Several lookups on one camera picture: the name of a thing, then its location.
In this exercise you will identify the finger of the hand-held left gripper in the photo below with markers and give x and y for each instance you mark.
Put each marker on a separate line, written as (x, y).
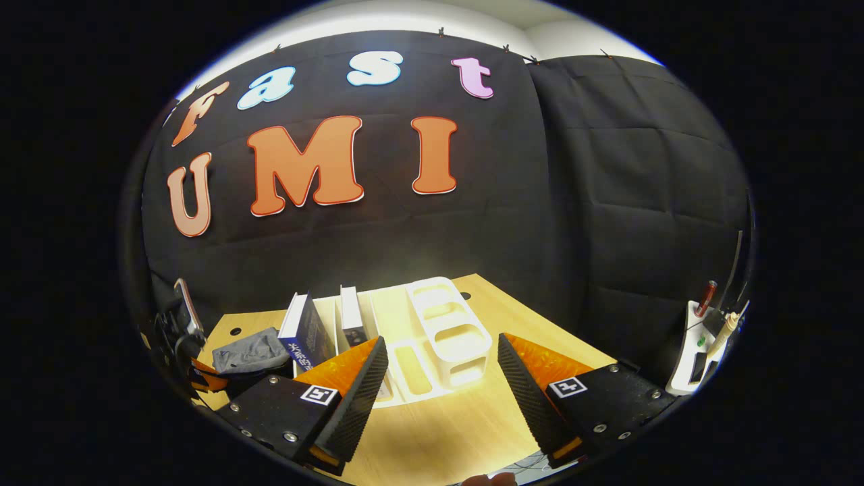
(209, 378)

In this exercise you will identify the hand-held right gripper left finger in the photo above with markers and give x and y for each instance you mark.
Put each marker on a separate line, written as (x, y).
(358, 405)

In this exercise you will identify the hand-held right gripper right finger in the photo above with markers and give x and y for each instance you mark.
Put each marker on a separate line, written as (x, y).
(533, 405)

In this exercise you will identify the white bookshelf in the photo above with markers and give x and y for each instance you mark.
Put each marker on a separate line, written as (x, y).
(466, 368)

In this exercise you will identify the blue cover book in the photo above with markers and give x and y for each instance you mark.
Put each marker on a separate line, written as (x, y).
(307, 337)

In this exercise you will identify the portrait cover book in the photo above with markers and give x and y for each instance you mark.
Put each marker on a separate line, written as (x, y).
(351, 314)

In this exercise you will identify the white tool rack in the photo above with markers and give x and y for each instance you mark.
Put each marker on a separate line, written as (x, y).
(688, 368)

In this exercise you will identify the black backdrop cloth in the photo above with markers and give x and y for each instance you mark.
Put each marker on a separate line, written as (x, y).
(540, 202)

